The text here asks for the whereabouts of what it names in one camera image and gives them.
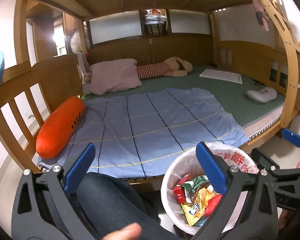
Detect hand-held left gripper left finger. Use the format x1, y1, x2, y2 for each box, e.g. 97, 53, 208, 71
11, 142, 96, 240

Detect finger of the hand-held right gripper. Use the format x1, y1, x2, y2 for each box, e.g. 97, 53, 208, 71
282, 128, 300, 170
251, 147, 281, 173

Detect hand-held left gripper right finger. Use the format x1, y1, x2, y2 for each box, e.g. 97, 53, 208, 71
192, 142, 279, 240

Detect green snack bag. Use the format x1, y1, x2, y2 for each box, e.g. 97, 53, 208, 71
182, 176, 210, 203

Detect white lined trash bin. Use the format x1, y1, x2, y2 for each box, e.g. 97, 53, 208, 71
162, 142, 259, 233

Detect red glossy wrapper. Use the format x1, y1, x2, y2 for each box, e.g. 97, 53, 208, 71
204, 194, 222, 216

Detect red square packet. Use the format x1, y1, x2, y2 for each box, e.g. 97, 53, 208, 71
173, 185, 186, 204

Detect yellow snack bag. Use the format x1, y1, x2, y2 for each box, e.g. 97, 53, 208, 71
181, 187, 217, 227

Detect person's right hand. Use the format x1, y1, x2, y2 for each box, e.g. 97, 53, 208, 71
279, 209, 299, 240

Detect person's left hand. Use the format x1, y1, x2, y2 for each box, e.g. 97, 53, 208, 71
102, 223, 142, 240

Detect orange carrot pillow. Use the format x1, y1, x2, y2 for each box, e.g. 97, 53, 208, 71
36, 96, 86, 159

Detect person's leg in jeans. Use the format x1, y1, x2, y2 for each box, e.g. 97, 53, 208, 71
44, 172, 180, 240

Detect white handheld appliance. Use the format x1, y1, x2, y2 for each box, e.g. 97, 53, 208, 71
246, 86, 278, 103

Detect blue striped blanket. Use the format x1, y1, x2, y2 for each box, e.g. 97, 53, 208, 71
37, 87, 249, 178

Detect white flat tray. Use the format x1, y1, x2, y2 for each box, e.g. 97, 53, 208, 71
199, 69, 243, 84

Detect pink pillow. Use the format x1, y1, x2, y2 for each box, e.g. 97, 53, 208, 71
90, 58, 143, 95

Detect striped plush toy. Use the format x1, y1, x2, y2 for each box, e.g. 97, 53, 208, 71
136, 56, 194, 79

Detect white fluffy plush toy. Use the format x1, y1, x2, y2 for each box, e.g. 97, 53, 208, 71
70, 17, 91, 53

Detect pink hanging cloth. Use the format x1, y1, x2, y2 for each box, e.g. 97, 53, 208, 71
251, 0, 271, 32

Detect cluttered shelf items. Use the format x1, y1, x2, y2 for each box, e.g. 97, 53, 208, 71
141, 8, 168, 37

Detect wooden bunk bed frame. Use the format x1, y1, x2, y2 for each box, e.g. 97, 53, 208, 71
0, 0, 300, 180

